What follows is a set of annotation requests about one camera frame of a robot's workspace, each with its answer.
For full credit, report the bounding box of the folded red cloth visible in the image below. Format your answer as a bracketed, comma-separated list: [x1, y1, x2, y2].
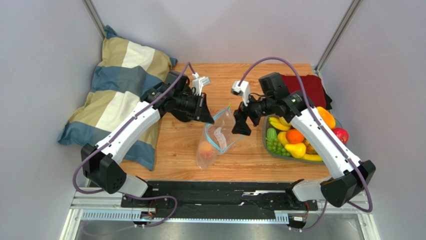
[281, 75, 333, 110]

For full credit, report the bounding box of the orange pineapple toy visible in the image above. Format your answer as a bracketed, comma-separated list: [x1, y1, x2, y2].
[303, 139, 318, 155]

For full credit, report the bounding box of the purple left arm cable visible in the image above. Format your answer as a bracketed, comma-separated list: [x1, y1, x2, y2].
[72, 61, 179, 229]

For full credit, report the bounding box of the grey fruit tray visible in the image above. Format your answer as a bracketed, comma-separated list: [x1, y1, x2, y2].
[262, 115, 324, 165]

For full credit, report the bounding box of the aluminium frame post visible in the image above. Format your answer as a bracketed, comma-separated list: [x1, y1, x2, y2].
[313, 0, 363, 76]
[82, 0, 106, 39]

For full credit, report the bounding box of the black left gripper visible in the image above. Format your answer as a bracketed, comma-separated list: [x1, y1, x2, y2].
[173, 92, 214, 125]

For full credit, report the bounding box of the green grape bunch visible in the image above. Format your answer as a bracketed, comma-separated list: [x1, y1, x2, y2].
[266, 138, 291, 157]

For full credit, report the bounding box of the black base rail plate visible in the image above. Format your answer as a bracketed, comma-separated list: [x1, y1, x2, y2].
[121, 180, 319, 220]

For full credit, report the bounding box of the yellow lemon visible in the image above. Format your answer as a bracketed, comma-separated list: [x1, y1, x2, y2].
[277, 131, 289, 146]

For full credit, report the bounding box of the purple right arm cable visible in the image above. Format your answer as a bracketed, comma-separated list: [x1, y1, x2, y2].
[236, 56, 374, 233]

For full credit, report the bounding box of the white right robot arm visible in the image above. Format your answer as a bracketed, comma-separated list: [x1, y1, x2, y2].
[231, 72, 376, 208]

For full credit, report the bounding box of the striped blue beige pillow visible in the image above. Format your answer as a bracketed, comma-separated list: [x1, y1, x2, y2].
[58, 25, 178, 172]

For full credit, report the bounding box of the orange fruit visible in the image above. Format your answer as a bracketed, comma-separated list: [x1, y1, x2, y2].
[285, 128, 305, 144]

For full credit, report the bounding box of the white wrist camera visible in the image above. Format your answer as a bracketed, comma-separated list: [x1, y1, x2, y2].
[191, 72, 211, 96]
[231, 80, 251, 106]

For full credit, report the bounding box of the red apple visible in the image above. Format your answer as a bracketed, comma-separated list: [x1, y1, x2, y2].
[332, 127, 349, 145]

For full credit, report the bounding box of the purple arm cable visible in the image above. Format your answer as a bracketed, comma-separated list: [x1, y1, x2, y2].
[72, 61, 179, 229]
[236, 56, 374, 233]

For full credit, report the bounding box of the yellow banana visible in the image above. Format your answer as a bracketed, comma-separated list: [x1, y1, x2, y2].
[301, 153, 323, 162]

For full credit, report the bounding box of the yellow pear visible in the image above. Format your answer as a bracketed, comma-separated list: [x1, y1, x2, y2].
[284, 143, 307, 159]

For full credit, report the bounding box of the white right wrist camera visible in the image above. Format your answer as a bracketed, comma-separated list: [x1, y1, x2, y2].
[231, 80, 251, 106]

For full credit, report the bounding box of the green cucumber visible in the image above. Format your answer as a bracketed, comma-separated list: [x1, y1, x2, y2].
[265, 127, 277, 141]

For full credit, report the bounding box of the orange yellow mango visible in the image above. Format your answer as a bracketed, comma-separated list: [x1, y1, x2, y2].
[316, 106, 337, 130]

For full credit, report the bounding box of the left aluminium frame post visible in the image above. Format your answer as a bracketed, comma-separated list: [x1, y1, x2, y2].
[82, 0, 106, 39]

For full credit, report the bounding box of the clear zip top bag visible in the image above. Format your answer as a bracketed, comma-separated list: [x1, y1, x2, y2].
[196, 104, 244, 170]

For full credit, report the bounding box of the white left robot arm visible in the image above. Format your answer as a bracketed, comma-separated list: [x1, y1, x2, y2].
[80, 70, 214, 197]

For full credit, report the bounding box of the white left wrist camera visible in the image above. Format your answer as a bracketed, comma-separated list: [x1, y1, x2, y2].
[191, 72, 211, 96]

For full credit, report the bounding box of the pink peach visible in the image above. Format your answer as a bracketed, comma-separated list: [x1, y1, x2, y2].
[197, 140, 216, 159]

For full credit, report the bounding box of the right aluminium frame post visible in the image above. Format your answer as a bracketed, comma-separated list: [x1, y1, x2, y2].
[313, 0, 363, 76]

